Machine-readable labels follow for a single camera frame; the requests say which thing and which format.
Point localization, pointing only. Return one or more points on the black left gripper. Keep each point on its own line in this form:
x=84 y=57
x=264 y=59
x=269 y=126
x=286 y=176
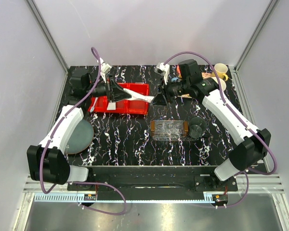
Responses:
x=117 y=93

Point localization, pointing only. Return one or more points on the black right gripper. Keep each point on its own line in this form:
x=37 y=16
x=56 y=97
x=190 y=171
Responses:
x=160 y=99

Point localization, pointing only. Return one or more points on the white toothpaste tube red cap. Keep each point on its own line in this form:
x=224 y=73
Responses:
x=139 y=95

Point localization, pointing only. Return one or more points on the dark grey mug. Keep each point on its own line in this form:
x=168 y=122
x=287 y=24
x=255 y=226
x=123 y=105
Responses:
x=197 y=127

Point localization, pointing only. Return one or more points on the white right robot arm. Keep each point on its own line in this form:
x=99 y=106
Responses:
x=251 y=143

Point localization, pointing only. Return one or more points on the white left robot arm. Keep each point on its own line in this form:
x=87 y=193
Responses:
x=46 y=161

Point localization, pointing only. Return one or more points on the white toothpaste tube dark cap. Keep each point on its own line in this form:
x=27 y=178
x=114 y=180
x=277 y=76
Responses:
x=111 y=106

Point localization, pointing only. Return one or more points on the red bin with toothpaste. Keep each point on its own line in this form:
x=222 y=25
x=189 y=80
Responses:
x=121 y=104

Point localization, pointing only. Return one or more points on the white toothbrush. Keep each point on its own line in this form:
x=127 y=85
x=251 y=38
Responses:
x=92 y=107

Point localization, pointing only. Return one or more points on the red bin with mug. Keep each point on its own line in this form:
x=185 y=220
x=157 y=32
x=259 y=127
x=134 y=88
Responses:
x=138 y=107

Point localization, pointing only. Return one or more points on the blue floral mug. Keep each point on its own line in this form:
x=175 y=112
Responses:
x=175 y=79

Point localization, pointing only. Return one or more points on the red patterned bowl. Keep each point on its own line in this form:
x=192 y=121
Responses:
x=178 y=70

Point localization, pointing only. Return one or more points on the floral placemat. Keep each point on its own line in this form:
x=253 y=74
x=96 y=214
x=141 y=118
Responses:
x=204 y=75

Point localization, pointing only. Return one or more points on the blue-grey ceramic plate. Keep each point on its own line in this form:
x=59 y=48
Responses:
x=81 y=138

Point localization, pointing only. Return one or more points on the white cup on saucer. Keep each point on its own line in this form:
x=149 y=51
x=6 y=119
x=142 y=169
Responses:
x=222 y=83

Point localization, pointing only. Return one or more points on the yellow mug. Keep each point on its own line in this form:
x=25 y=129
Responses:
x=221 y=70

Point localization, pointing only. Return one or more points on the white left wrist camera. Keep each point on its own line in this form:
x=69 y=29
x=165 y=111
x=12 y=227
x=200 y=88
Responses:
x=105 y=67

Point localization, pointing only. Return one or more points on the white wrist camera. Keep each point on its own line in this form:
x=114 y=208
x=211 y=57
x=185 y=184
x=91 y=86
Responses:
x=105 y=67
x=163 y=70

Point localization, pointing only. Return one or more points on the clear glass tray wooden handles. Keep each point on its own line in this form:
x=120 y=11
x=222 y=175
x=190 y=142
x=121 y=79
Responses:
x=170 y=130

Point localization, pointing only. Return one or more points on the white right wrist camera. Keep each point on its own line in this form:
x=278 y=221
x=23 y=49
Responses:
x=163 y=70

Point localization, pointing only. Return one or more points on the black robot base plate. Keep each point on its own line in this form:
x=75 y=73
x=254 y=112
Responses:
x=151 y=184

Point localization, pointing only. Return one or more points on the aluminium frame rail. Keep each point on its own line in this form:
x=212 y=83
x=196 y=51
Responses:
x=253 y=184

